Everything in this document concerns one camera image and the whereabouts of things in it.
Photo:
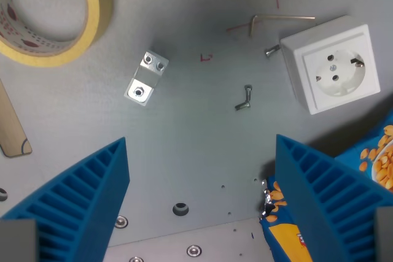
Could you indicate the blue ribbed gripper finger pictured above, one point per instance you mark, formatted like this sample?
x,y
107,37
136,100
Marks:
x,y
76,194
325,194

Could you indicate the round-head table screw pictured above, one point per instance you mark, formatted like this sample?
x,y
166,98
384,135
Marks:
x,y
194,250
136,259
121,221

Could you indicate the blue peanut snack bag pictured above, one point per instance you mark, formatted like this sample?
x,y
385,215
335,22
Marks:
x,y
379,157

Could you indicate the wooden flat stick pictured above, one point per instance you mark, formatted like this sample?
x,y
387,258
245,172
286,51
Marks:
x,y
10,127

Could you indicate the small steel bolt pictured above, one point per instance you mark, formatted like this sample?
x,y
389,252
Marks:
x,y
248,92
272,50
243,106

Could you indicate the yellow masking tape roll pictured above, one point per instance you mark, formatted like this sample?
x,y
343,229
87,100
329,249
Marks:
x,y
97,13

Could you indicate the metal hex allen key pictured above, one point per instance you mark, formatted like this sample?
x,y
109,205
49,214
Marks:
x,y
276,17

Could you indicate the white wall power socket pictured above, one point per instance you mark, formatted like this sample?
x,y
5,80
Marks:
x,y
334,62

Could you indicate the aluminium angle bracket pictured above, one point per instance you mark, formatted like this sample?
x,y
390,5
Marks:
x,y
146,78

